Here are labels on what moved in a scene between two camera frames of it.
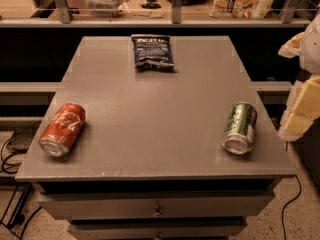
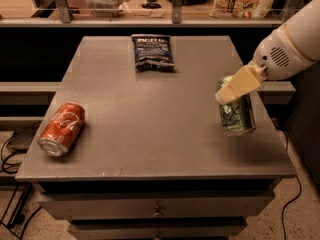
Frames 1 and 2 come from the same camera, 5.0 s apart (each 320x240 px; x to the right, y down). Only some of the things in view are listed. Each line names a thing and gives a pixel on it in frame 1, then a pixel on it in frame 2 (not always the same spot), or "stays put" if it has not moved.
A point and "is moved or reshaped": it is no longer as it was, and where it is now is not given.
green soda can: (239, 128) is moved or reshaped
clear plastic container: (107, 1) stays put
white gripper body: (311, 52) to (276, 55)
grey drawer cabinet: (147, 162) stays put
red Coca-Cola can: (62, 129) stays put
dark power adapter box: (22, 139) stays put
